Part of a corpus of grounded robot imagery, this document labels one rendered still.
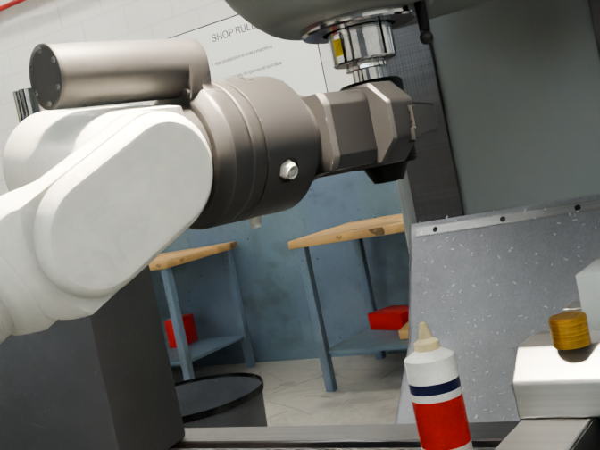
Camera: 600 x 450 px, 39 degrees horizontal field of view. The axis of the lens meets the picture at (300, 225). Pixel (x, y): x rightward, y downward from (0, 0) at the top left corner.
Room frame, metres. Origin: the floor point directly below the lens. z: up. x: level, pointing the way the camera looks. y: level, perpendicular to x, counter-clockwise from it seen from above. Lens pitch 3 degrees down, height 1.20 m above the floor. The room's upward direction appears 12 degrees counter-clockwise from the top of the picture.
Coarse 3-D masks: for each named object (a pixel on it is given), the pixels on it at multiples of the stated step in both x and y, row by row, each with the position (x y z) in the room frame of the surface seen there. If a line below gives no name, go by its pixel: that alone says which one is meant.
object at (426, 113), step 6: (414, 102) 0.61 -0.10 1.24; (420, 108) 0.61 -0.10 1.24; (426, 108) 0.61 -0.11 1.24; (432, 108) 0.62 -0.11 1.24; (420, 114) 0.61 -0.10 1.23; (426, 114) 0.61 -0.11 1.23; (432, 114) 0.62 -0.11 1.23; (420, 120) 0.61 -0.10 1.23; (426, 120) 0.61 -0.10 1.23; (432, 120) 0.62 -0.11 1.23; (420, 126) 0.61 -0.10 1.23; (426, 126) 0.61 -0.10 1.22; (432, 126) 0.62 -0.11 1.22; (426, 132) 0.61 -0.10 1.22
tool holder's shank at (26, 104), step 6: (18, 90) 0.82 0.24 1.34; (24, 90) 0.82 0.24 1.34; (30, 90) 0.83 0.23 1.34; (18, 96) 0.83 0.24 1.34; (24, 96) 0.82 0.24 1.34; (30, 96) 0.83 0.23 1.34; (18, 102) 0.83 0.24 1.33; (24, 102) 0.82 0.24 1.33; (30, 102) 0.83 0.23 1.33; (36, 102) 0.83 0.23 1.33; (18, 108) 0.83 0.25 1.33; (24, 108) 0.82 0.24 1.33; (30, 108) 0.83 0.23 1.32; (36, 108) 0.83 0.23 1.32; (18, 114) 0.83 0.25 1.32; (24, 114) 0.82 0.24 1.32; (30, 114) 0.82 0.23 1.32
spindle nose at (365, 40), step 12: (360, 24) 0.60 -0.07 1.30; (372, 24) 0.60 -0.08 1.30; (384, 24) 0.61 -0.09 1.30; (336, 36) 0.61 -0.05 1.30; (348, 36) 0.60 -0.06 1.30; (360, 36) 0.60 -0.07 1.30; (372, 36) 0.60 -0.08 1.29; (384, 36) 0.61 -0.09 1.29; (348, 48) 0.60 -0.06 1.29; (360, 48) 0.60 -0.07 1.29; (372, 48) 0.60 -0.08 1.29; (384, 48) 0.60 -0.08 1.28; (336, 60) 0.61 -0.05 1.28; (348, 60) 0.60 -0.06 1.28; (360, 60) 0.61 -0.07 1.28
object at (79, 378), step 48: (144, 288) 0.85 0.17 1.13; (48, 336) 0.78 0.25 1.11; (96, 336) 0.76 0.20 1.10; (144, 336) 0.83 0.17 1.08; (0, 384) 0.80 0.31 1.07; (48, 384) 0.78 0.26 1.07; (96, 384) 0.76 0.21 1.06; (144, 384) 0.82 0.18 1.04; (0, 432) 0.80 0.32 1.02; (48, 432) 0.78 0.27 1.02; (96, 432) 0.77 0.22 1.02; (144, 432) 0.80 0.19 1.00
